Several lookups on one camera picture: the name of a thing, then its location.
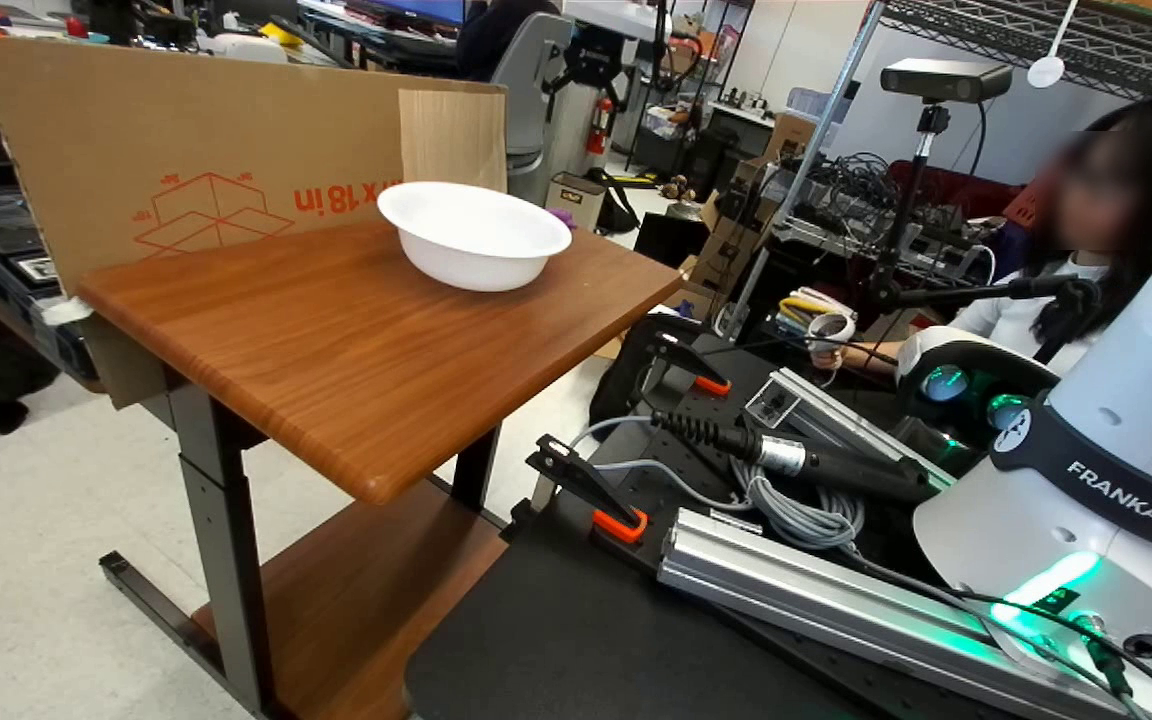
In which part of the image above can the black orange clamp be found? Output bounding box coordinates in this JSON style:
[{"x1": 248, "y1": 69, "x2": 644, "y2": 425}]
[
  {"x1": 635, "y1": 315, "x2": 740, "y2": 409},
  {"x1": 520, "y1": 426, "x2": 655, "y2": 553}
]

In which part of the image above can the white plastic bowl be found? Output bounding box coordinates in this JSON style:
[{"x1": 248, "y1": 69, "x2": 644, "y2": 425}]
[{"x1": 373, "y1": 179, "x2": 576, "y2": 298}]

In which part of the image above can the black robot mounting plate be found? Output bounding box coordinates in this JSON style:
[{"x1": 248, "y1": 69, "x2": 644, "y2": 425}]
[{"x1": 401, "y1": 511, "x2": 898, "y2": 720}]

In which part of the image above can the wooden lower table shelf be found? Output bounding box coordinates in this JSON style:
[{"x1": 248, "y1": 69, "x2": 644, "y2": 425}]
[{"x1": 187, "y1": 477, "x2": 512, "y2": 720}]

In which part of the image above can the brown cardboard sheet orange print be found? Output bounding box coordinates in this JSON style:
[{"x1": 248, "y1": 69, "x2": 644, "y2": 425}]
[{"x1": 0, "y1": 32, "x2": 512, "y2": 290}]

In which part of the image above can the white round hanging lamp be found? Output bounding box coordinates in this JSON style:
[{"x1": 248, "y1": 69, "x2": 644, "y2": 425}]
[{"x1": 1022, "y1": 0, "x2": 1087, "y2": 97}]

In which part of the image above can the thick black cable connector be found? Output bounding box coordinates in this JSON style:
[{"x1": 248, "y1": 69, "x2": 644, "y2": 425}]
[{"x1": 653, "y1": 394, "x2": 944, "y2": 507}]

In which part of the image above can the grey cable bundle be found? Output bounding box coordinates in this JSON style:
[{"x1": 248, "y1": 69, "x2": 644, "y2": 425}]
[{"x1": 733, "y1": 459, "x2": 875, "y2": 560}]

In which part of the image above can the aluminium profile rail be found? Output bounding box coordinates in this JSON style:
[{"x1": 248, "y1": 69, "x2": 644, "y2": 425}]
[{"x1": 653, "y1": 503, "x2": 1138, "y2": 720}]

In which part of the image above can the black metal table frame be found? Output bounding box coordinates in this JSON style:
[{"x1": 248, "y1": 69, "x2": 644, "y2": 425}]
[{"x1": 96, "y1": 380, "x2": 502, "y2": 720}]

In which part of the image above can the black camera on tripod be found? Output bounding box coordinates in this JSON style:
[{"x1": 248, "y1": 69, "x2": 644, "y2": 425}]
[{"x1": 875, "y1": 50, "x2": 1019, "y2": 290}]

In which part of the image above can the metal wire shelf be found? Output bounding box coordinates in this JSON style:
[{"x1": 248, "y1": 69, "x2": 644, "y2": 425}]
[{"x1": 875, "y1": 0, "x2": 1152, "y2": 102}]

